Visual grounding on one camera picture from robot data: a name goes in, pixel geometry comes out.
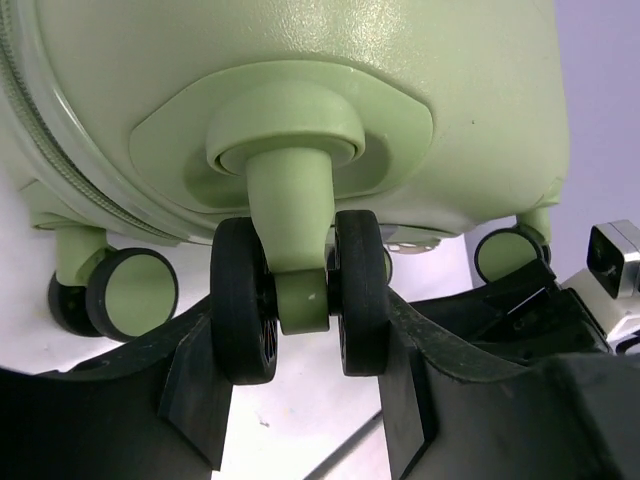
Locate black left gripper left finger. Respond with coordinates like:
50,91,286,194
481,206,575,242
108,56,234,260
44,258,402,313
1,300,232,479

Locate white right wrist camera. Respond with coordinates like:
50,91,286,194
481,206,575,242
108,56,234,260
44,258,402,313
563,220,639,355

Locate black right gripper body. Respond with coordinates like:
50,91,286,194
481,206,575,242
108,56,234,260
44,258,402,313
411,260,612,360

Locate green hard-shell suitcase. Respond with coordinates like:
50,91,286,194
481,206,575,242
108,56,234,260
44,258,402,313
1,1,569,385

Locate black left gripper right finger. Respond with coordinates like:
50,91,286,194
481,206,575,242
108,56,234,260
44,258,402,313
378,294,639,479

